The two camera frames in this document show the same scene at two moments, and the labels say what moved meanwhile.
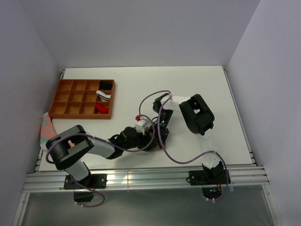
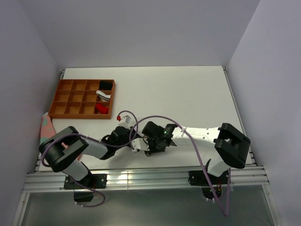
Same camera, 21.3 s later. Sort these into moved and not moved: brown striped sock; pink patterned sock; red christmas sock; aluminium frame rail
Moved: brown striped sock
Not moved: red christmas sock; pink patterned sock; aluminium frame rail
